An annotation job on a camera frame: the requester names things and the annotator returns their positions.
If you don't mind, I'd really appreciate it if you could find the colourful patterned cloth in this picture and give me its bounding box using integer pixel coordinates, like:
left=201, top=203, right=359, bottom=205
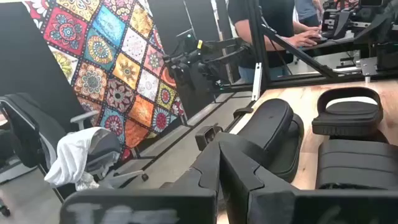
left=21, top=0, right=188, bottom=163

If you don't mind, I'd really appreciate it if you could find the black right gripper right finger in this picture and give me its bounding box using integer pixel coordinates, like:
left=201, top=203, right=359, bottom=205
left=219, top=138, right=398, bottom=224

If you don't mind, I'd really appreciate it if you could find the person's hand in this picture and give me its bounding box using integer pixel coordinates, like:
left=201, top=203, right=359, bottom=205
left=284, top=29, right=323, bottom=49

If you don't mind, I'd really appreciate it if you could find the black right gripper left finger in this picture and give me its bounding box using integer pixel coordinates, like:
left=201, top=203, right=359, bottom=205
left=58, top=135, right=222, bottom=224

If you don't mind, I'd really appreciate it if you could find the small black table clamp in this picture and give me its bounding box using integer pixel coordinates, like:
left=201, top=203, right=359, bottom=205
left=195, top=124, right=224, bottom=152
left=233, top=106, right=254, bottom=120

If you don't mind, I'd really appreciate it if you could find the black grey office chair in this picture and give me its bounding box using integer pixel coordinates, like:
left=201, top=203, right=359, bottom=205
left=0, top=92, right=150, bottom=215

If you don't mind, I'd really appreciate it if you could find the white cloth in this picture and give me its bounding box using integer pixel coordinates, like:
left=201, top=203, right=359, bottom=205
left=44, top=126, right=110, bottom=192

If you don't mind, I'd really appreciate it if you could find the silver metal bracket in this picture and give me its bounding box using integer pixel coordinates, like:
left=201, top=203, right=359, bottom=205
left=356, top=57, right=379, bottom=84

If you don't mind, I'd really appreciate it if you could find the black aluminium rig frame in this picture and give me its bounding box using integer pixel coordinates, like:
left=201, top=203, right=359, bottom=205
left=217, top=0, right=398, bottom=94

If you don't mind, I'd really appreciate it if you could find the black backdrop board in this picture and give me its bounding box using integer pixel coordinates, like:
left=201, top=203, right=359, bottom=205
left=0, top=2, right=91, bottom=131

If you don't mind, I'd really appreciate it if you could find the person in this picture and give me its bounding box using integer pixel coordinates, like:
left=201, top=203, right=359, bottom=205
left=227, top=0, right=323, bottom=85
left=294, top=0, right=325, bottom=29

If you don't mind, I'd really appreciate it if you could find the black slide sandal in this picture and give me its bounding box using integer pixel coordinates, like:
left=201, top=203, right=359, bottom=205
left=315, top=138, right=398, bottom=191
left=312, top=86, right=384, bottom=138
left=236, top=98, right=306, bottom=185

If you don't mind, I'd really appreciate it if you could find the white bracket strip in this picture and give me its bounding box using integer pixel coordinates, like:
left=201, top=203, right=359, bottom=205
left=251, top=62, right=263, bottom=101

